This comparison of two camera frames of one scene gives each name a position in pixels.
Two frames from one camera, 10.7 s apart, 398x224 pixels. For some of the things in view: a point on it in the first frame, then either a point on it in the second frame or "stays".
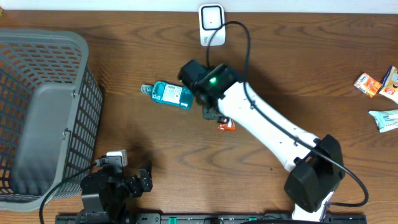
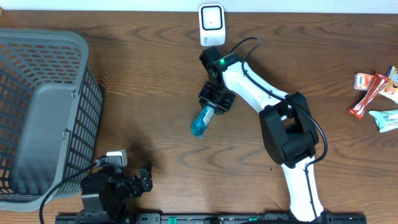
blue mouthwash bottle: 170,94 to 200,122
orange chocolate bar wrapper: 229,126 to 379,80
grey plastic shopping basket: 51,111 stays
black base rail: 217,218 stays
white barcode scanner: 211,18 stays
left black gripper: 135,188 stays
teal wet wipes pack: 386,119 stays
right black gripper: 208,115 to 223,106
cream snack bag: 390,85 stays
